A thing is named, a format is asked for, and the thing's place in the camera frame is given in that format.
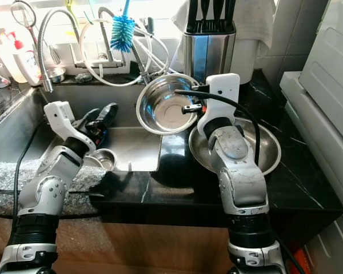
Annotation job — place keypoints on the blue bottle brush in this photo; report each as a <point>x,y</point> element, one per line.
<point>122,34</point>

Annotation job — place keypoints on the grey blue scrub pad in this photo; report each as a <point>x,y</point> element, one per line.
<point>83,78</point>

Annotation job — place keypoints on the small steel cup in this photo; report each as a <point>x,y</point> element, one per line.
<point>106,158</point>

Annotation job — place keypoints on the yellow green hanging tool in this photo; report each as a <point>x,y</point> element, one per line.
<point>67,4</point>

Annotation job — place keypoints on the steel tap with valve spout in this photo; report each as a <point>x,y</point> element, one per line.
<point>106,40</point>

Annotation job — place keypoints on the round metal mesh strainer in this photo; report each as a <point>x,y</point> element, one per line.
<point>23,13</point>

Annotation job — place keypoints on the large white appliance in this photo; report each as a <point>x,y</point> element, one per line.
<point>331,63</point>

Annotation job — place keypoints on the stainless steel knife block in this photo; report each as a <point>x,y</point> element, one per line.
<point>208,51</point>

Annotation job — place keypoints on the white soap bottle red pump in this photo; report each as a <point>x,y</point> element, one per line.
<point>28,65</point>

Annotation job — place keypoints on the clear bubble wrap sheet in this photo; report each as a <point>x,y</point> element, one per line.
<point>6,182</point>

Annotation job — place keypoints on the pale pump bottle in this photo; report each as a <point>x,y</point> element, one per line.
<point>4,63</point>

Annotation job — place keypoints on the wooden cabinet front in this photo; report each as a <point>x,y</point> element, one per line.
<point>166,251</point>

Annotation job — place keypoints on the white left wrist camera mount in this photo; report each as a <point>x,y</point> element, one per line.
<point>60,117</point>

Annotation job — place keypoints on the flexible steel gooseneck faucet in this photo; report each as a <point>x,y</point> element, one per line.
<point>43,60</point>

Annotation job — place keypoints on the white towel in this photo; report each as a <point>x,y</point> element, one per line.
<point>180,23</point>

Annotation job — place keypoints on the stainless steel bowl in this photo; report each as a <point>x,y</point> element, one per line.
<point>163,105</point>

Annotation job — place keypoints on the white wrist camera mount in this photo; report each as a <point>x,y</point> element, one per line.
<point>223,91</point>
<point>60,117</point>

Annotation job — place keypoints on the orange plastic item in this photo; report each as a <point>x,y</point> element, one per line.
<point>297,258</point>

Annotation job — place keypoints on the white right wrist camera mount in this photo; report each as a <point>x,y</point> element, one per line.
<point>223,91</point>

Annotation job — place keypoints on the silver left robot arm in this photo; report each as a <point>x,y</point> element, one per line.
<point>48,188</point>

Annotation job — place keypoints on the small steel dish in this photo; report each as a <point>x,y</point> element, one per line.
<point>58,74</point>

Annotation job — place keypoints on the dark green sponge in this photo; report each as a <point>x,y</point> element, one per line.
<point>133,68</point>

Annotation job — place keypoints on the large stainless steel plate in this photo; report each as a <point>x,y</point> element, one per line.
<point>271,148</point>

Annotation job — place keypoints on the stainless steel sink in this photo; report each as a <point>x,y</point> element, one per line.
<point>137,151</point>

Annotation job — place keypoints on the small black box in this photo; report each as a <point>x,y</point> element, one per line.
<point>147,25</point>

